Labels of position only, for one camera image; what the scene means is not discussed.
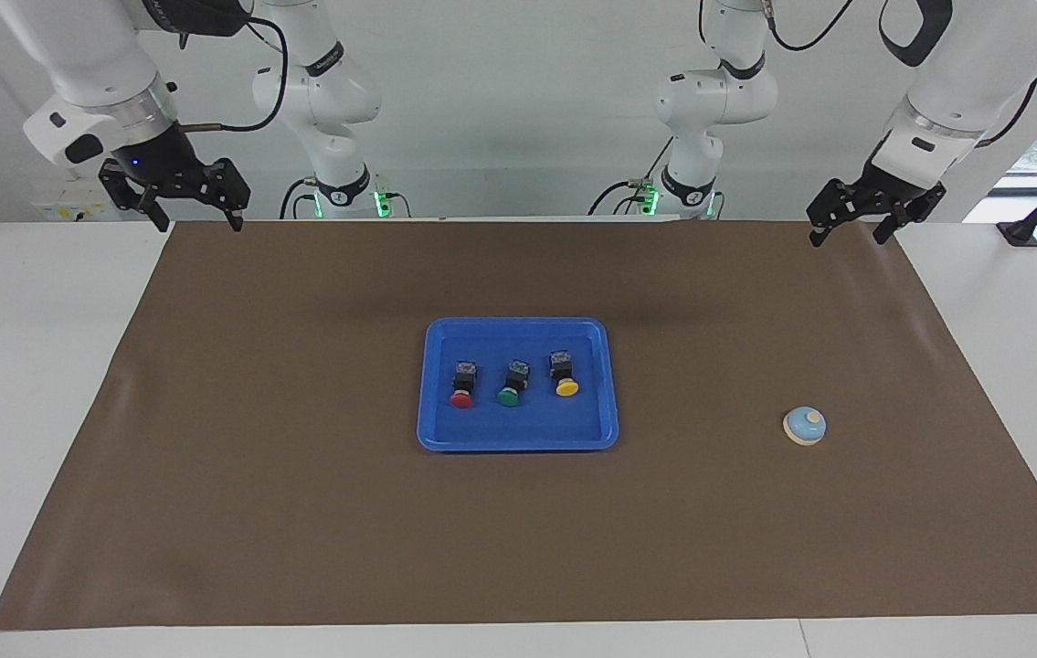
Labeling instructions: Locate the red push button switch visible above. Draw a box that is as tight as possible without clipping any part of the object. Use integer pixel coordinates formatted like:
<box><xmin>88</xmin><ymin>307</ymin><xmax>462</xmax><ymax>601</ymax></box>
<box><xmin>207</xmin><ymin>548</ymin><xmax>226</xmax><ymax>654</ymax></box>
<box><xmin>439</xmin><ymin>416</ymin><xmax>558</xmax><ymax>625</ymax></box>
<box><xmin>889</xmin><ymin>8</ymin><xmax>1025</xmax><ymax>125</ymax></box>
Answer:
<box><xmin>450</xmin><ymin>360</ymin><xmax>481</xmax><ymax>409</ymax></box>

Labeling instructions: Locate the light blue call bell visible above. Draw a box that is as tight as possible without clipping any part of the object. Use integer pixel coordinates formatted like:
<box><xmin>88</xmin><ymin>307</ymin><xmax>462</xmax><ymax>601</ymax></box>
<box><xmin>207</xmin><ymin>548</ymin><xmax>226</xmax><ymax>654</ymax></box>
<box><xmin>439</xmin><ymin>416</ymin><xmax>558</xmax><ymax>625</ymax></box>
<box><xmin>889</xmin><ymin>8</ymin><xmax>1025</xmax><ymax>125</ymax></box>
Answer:
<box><xmin>783</xmin><ymin>407</ymin><xmax>828</xmax><ymax>447</ymax></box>

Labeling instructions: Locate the green push button switch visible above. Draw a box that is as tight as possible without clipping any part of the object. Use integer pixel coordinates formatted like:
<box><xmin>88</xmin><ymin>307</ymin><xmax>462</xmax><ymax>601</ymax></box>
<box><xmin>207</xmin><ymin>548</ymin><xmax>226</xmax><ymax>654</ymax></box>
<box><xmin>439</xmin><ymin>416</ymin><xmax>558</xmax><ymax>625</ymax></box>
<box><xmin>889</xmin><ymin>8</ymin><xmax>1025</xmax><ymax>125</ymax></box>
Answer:
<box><xmin>496</xmin><ymin>360</ymin><xmax>531</xmax><ymax>409</ymax></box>

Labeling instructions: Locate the blue plastic tray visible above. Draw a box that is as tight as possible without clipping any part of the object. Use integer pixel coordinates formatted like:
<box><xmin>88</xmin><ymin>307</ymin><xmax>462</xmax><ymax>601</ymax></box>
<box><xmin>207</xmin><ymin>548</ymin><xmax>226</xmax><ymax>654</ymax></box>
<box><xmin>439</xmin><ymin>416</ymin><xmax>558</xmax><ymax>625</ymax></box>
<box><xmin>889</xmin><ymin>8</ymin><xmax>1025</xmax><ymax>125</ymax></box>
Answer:
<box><xmin>416</xmin><ymin>317</ymin><xmax>619</xmax><ymax>453</ymax></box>

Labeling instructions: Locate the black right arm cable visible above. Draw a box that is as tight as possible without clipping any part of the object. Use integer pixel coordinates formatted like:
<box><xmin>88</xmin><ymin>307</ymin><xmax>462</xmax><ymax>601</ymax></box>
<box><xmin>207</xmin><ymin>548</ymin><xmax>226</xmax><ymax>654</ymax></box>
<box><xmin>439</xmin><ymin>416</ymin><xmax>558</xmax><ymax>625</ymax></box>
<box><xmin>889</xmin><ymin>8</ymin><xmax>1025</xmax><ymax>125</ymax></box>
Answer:
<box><xmin>175</xmin><ymin>14</ymin><xmax>290</xmax><ymax>135</ymax></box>

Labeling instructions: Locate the white wall outlet box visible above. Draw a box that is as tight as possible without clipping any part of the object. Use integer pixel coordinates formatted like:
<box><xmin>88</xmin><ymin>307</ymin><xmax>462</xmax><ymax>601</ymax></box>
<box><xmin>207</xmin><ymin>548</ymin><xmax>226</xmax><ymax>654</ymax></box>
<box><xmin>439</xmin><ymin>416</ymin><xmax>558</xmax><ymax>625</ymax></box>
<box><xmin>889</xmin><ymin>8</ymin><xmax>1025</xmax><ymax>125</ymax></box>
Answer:
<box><xmin>32</xmin><ymin>178</ymin><xmax>117</xmax><ymax>223</ymax></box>

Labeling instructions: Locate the brown table mat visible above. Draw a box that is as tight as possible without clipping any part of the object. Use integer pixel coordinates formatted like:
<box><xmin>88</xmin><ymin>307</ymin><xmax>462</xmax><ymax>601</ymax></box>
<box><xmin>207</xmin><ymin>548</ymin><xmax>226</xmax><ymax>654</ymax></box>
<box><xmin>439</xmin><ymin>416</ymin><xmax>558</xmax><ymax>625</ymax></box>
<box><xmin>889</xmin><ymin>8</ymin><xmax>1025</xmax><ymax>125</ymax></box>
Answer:
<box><xmin>0</xmin><ymin>219</ymin><xmax>1037</xmax><ymax>631</ymax></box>

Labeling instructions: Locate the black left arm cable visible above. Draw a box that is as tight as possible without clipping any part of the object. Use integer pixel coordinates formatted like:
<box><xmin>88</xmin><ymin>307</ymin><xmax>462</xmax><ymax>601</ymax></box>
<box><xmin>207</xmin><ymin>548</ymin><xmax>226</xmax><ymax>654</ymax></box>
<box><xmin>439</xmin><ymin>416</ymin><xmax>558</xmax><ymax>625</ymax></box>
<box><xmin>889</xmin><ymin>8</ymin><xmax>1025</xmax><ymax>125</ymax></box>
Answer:
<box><xmin>760</xmin><ymin>0</ymin><xmax>859</xmax><ymax>55</ymax></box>

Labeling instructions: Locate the yellow push button switch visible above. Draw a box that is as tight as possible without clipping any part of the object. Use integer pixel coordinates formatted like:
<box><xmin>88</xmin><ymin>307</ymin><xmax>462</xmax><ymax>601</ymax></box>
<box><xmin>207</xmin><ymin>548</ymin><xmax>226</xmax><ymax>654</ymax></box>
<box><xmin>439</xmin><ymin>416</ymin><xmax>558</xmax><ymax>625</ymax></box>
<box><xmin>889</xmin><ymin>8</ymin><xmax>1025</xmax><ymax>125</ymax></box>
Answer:
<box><xmin>548</xmin><ymin>348</ymin><xmax>581</xmax><ymax>398</ymax></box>

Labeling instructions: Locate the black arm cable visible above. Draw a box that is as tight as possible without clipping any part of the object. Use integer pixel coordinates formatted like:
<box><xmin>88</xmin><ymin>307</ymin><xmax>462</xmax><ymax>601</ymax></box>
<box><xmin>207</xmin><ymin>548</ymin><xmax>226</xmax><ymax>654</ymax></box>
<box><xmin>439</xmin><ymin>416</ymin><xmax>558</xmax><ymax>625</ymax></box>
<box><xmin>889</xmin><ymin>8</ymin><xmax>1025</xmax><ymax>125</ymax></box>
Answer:
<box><xmin>760</xmin><ymin>0</ymin><xmax>859</xmax><ymax>55</ymax></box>
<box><xmin>175</xmin><ymin>14</ymin><xmax>290</xmax><ymax>135</ymax></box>

